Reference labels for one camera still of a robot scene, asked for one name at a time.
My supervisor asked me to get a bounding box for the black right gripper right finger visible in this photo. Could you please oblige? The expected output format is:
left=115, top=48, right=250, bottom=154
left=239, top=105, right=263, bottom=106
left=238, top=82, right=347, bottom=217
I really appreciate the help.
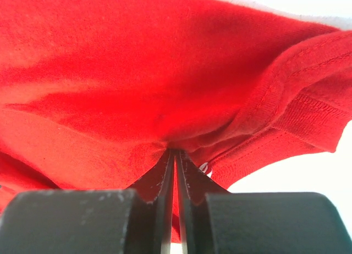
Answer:
left=175, top=151, right=351, bottom=253

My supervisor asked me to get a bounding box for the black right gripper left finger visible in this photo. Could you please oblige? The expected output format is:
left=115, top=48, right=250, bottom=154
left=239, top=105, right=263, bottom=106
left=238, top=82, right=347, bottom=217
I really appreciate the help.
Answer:
left=1, top=150, right=174, bottom=253

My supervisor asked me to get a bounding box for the red t shirt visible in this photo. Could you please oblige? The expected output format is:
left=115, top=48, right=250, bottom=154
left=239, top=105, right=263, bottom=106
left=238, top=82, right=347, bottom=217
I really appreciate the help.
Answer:
left=0, top=0, right=352, bottom=244

